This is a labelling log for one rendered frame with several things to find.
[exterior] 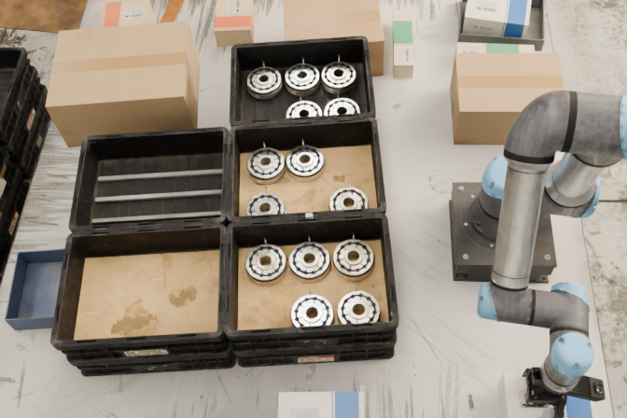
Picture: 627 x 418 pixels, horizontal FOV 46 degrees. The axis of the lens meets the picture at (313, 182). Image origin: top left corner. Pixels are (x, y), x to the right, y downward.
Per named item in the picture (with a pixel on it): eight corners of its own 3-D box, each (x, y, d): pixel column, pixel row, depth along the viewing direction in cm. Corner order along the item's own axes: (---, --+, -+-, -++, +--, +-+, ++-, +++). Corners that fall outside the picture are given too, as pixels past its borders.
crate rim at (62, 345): (228, 227, 185) (226, 222, 183) (225, 341, 169) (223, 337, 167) (70, 236, 186) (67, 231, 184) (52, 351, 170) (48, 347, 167)
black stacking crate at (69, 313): (232, 245, 193) (226, 224, 183) (230, 355, 177) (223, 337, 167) (82, 255, 194) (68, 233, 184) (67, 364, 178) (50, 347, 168)
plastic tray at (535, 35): (541, 7, 248) (544, -4, 244) (541, 51, 238) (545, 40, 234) (460, 1, 252) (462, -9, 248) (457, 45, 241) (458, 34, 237)
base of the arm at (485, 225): (530, 197, 196) (536, 177, 188) (524, 247, 189) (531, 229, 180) (472, 188, 199) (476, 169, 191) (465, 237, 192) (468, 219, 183)
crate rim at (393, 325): (386, 216, 184) (387, 212, 182) (399, 330, 168) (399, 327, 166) (228, 227, 185) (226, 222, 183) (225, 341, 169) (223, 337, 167)
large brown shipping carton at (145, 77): (200, 64, 243) (188, 20, 226) (197, 137, 226) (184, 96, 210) (79, 74, 243) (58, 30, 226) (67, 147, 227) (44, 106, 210)
